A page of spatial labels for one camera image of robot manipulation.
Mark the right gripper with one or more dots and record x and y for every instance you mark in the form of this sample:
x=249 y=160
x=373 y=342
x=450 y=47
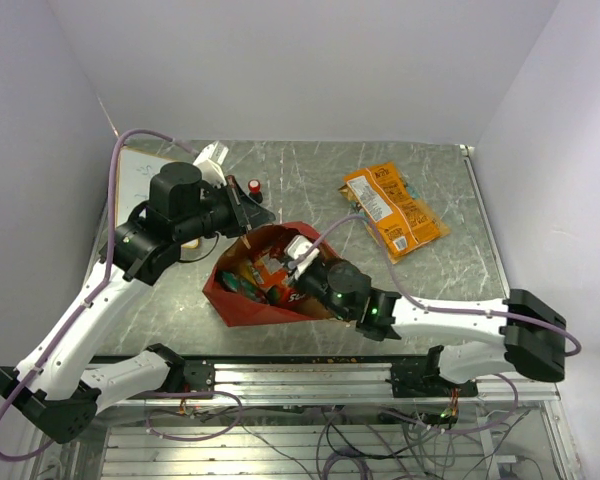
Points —
x=297 y=283

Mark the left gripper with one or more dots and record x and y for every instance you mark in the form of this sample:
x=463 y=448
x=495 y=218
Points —
x=246 y=214

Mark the red doritos bag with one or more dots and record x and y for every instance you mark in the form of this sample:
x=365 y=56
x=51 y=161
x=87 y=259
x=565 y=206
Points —
x=274 y=281

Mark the red paper bag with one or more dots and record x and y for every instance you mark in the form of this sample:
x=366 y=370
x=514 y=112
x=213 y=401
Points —
x=236 y=310

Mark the orange snack bag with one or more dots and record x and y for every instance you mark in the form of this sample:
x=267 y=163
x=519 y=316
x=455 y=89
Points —
x=392 y=207

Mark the brown teal chips bag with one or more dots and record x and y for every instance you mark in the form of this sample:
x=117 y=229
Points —
x=355 y=197

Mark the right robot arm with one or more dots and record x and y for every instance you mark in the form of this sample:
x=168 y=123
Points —
x=520 y=333

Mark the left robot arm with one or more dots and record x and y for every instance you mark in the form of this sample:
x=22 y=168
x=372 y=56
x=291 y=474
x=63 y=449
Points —
x=52 y=387

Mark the green white snack bag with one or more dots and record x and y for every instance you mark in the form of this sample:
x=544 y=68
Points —
x=239 y=284

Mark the red and black stamp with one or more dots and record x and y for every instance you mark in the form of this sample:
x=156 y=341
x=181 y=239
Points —
x=255 y=192

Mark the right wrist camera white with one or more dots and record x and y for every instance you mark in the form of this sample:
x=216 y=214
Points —
x=299 y=255

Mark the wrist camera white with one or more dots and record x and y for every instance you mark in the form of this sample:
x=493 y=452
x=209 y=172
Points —
x=299 y=255
x=210 y=161

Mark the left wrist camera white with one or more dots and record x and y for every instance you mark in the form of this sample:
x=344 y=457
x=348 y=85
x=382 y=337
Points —
x=210 y=161

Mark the white board with yellow frame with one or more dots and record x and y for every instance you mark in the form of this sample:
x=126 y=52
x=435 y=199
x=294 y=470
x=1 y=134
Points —
x=134 y=172

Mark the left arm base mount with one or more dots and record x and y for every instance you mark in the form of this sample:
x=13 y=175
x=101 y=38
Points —
x=199 y=376

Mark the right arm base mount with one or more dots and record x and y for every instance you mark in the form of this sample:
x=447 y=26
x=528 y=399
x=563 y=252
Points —
x=410 y=378

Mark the aluminium frame rail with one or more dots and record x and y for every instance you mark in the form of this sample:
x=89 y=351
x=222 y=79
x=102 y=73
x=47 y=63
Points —
x=308 y=384

